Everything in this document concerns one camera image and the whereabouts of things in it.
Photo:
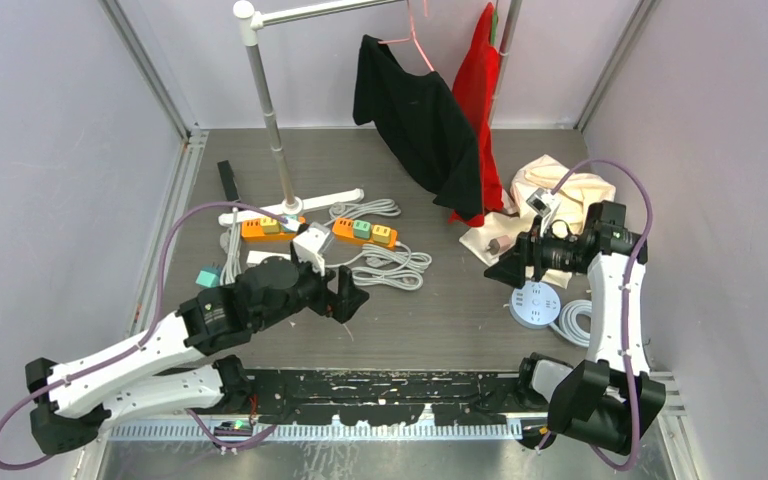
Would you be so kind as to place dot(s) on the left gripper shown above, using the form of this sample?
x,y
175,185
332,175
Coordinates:
x,y
342,303

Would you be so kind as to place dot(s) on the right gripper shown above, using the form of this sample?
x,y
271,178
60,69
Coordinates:
x,y
530,248

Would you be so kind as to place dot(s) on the pink charger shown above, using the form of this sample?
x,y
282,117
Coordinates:
x,y
498,245

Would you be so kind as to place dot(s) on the round blue socket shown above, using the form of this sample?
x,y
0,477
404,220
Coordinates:
x,y
536,305

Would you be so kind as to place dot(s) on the white power strip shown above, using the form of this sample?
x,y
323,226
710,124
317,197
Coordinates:
x,y
256,257

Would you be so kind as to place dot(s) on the teal USB charger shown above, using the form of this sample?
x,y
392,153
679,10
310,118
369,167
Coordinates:
x,y
209,277

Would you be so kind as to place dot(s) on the black power strip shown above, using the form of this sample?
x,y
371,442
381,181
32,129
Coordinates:
x,y
228,181

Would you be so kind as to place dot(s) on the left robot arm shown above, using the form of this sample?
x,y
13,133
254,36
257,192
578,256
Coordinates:
x,y
145,375

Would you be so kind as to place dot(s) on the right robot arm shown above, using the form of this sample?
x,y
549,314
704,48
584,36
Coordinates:
x,y
609,399

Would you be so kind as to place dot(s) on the orange power strip right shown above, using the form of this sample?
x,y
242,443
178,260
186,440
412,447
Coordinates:
x,y
342,229

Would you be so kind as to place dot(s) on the orange power strip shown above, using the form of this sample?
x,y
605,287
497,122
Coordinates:
x,y
342,229
252,233

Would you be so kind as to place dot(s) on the green charger on orange strip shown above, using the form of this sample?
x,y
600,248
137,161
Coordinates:
x,y
361,229

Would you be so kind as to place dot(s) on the yellow charger on orange strip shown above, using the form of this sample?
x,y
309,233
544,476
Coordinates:
x,y
381,234

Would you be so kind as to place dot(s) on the teal charger left strip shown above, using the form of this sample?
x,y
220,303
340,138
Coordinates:
x,y
290,223

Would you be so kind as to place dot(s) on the yellow charger left strip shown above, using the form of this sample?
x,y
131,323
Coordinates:
x,y
270,226

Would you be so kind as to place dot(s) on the orange power strip left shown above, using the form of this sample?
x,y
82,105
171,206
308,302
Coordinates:
x,y
252,233

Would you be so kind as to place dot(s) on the black shirt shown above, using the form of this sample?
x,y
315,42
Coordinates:
x,y
420,121

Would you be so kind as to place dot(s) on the red garment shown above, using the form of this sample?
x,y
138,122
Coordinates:
x,y
473,90

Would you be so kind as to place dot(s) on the pink hanger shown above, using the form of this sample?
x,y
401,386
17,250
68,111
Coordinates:
x,y
411,38

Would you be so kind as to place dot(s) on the silver clothes rack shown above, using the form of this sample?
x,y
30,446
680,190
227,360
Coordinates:
x,y
250,21

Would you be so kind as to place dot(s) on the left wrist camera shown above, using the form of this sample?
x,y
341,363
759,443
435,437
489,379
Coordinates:
x,y
309,245

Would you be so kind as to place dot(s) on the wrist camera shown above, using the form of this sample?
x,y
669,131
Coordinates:
x,y
309,245
545,204

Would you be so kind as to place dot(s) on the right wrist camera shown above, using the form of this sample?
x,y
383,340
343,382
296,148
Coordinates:
x,y
545,204

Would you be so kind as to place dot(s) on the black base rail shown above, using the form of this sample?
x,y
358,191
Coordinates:
x,y
379,397

